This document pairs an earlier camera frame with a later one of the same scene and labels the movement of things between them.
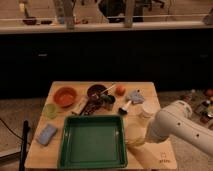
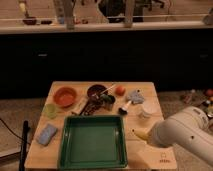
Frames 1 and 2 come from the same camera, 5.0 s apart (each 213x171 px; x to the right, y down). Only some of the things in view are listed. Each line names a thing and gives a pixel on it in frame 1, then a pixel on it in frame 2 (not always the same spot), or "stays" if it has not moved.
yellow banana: x=136 y=142 -> x=144 y=133
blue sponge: x=46 y=134 stays
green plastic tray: x=92 y=141 stays
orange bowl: x=65 y=97 stays
